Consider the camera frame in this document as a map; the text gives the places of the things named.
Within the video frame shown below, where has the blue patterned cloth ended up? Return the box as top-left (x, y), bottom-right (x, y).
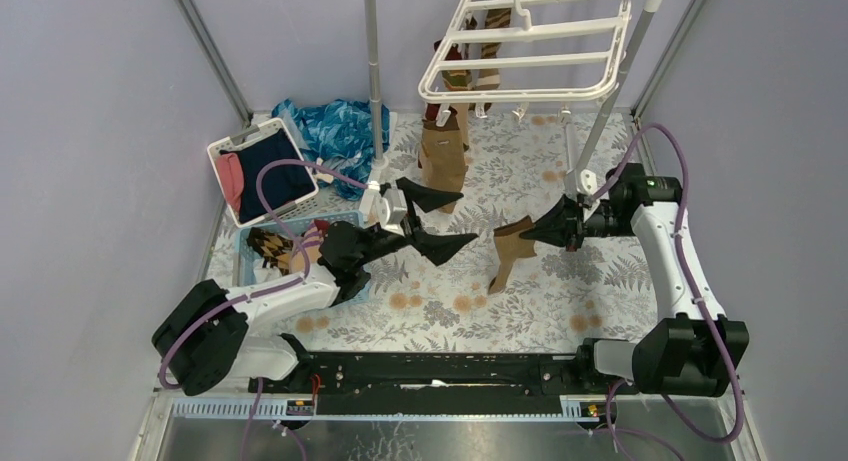
top-left (271, 99), bottom-right (376, 184)

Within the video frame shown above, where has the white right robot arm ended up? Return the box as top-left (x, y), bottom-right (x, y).
top-left (521, 163), bottom-right (750, 397)

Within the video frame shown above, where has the white clip drying hanger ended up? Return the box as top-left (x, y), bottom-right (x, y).
top-left (417, 0), bottom-right (637, 114)

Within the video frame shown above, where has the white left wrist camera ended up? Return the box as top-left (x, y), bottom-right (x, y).
top-left (365, 181), bottom-right (408, 236)

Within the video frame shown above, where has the white plastic basket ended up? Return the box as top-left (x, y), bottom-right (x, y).
top-left (206, 117), bottom-right (319, 228)

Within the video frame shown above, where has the light blue sock basket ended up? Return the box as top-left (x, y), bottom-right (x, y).
top-left (232, 210), bottom-right (364, 287)

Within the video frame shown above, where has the pink folded garment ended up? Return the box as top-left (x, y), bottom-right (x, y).
top-left (215, 153), bottom-right (245, 214)

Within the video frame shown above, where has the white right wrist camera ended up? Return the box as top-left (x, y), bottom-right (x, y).
top-left (565, 169), bottom-right (599, 207)

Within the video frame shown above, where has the pile of assorted socks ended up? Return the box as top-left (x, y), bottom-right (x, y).
top-left (246, 223), bottom-right (324, 276)

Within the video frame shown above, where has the tan brown cuff sock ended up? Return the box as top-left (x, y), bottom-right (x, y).
top-left (488, 216), bottom-right (536, 295)
top-left (418, 115), bottom-right (468, 193)

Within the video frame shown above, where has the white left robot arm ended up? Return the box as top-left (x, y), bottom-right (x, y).
top-left (151, 178), bottom-right (477, 396)

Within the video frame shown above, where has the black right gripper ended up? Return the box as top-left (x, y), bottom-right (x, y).
top-left (519, 194), bottom-right (635, 252)

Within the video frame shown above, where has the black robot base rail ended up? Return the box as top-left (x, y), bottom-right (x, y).
top-left (248, 351), bottom-right (615, 417)

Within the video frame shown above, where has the silver white drying rack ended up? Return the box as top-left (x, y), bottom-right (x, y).
top-left (357, 0), bottom-right (674, 227)

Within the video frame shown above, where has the dark navy folded garment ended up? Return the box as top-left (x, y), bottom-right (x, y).
top-left (222, 129), bottom-right (316, 224)

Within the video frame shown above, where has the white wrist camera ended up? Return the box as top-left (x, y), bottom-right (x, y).
top-left (565, 169), bottom-right (599, 207)
top-left (365, 181), bottom-right (408, 236)

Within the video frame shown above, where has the floral patterned table mat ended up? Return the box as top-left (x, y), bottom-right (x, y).
top-left (186, 112), bottom-right (657, 355)

